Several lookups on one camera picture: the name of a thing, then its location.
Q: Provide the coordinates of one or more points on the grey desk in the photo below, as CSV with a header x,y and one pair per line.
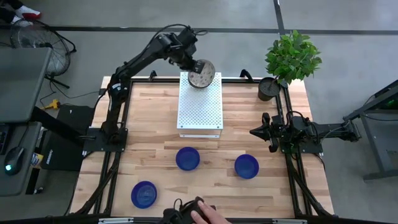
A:
x,y
21,84

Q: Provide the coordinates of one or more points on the black diagonal bar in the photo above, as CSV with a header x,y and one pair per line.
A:
x,y
56,124

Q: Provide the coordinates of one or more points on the yellow blue small box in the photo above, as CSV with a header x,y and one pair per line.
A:
x,y
37,160

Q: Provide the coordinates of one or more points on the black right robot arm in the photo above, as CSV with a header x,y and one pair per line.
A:
x,y
329,129

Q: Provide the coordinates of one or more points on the floral bowl green outside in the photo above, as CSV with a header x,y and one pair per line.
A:
x,y
205,77

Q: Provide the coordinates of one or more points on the black table clamp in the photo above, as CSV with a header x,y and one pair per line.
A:
x,y
246,74
153,75

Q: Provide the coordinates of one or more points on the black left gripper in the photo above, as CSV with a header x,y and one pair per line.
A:
x,y
185,56

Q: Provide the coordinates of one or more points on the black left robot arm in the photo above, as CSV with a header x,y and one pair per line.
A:
x,y
136,60

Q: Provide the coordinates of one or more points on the green potted plant black pot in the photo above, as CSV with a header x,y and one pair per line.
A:
x,y
292,57

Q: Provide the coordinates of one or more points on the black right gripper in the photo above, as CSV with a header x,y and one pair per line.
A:
x,y
280,129

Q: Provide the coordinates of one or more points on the white perforated metal shelf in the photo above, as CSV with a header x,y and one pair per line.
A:
x,y
200,109

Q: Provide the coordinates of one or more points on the black metal stand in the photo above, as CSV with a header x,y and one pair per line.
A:
x,y
373,149

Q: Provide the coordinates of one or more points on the silver aluminium bar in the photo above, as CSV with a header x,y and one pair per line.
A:
x,y
115,220
289,221

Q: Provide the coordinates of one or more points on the black floor fan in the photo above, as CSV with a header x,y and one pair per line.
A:
x,y
46,45

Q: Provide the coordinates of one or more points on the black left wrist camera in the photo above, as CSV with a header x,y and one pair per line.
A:
x,y
188,35

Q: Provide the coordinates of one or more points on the black computer mouse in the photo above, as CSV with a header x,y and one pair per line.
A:
x,y
14,158

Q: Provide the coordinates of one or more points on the person's shoe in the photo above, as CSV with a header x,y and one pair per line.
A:
x,y
28,13

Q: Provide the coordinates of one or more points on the person's hand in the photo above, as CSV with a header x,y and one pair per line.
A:
x,y
211,216

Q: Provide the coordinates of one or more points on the black aluminium table frame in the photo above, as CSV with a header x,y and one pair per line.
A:
x,y
236,80

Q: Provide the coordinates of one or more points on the yellow plug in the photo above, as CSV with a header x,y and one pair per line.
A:
x,y
54,104

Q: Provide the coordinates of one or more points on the blue plastic bowl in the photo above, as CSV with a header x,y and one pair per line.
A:
x,y
187,158
143,194
246,166

